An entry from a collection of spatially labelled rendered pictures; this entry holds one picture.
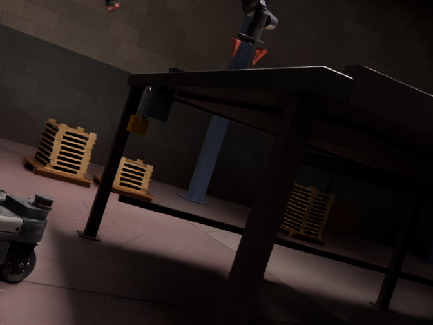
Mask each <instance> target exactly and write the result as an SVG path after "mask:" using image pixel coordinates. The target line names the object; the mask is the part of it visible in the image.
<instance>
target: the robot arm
mask: <svg viewBox="0 0 433 325"><path fill-rule="evenodd" d="M241 2H242V10H243V11H244V13H245V14H246V15H248V16H249V17H251V16H253V17H252V20H251V23H250V25H249V28H248V29H247V32H246V34H241V33H240V32H239V33H238V36H237V37H235V36H232V38H231V42H232V55H231V57H234V55H235V53H236V51H237V49H238V47H239V45H240V43H241V41H245V42H247V43H249V42H251V45H253V46H256V47H257V49H256V53H255V58H254V60H253V65H255V64H256V62H257V61H258V60H259V59H260V58H261V57H262V56H263V55H264V54H266V53H267V49H266V48H264V45H265V43H264V42H262V41H260V40H259V38H260V36H261V33H262V30H263V29H264V28H266V29H268V30H274V29H275V28H276V26H277V24H278V20H277V18H276V17H274V16H273V15H272V13H271V12H270V11H268V10H267V8H265V7H266V4H265V1H264V0H241ZM239 40H241V41H239Z"/></svg>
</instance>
